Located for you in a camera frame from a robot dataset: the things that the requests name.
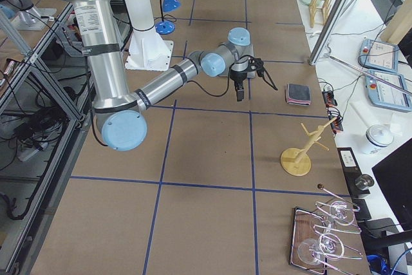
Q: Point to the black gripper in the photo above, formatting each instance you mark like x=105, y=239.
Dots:
x=238, y=78

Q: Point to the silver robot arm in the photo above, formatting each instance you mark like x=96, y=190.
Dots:
x=127, y=87

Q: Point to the grey pink folded cloth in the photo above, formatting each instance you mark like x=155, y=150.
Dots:
x=298, y=94

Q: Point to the blue desk lamp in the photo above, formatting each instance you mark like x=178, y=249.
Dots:
x=165, y=26

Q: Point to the black power strip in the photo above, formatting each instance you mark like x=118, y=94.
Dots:
x=332, y=111

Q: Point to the wooden mug tree stand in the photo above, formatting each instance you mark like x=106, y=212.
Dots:
x=295, y=161

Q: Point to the wooden dish rack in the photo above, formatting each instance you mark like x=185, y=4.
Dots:
x=322, y=6

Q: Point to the white central pillar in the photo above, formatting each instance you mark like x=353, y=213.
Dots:
x=147, y=50

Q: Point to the black label box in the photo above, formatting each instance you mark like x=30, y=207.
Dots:
x=351, y=172

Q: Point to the near teach pendant tablet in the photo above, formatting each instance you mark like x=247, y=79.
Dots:
x=382, y=94

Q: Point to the teach pendant tablet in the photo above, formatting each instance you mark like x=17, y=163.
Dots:
x=382, y=94
x=379, y=55

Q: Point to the far teach pendant tablet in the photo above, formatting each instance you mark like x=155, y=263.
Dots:
x=379, y=55

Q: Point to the white ceramic lidded jar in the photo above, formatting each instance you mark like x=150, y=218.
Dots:
x=376, y=137

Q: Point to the upper clear wine glass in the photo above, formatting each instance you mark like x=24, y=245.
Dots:
x=342, y=213

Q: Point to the clear wine glass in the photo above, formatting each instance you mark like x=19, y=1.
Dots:
x=315, y=251
x=342, y=213

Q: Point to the white plastic basket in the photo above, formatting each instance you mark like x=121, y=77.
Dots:
x=68, y=37

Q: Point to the wine glass holder tray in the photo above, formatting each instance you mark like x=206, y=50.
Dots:
x=310, y=224

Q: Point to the black monitor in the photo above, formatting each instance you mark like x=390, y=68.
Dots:
x=393, y=175

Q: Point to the lower clear wine glass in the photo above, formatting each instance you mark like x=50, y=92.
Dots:
x=315, y=251

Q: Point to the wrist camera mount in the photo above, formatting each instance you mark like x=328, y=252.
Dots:
x=256, y=65

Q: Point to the aluminium frame post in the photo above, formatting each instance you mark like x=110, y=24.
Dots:
x=335, y=13

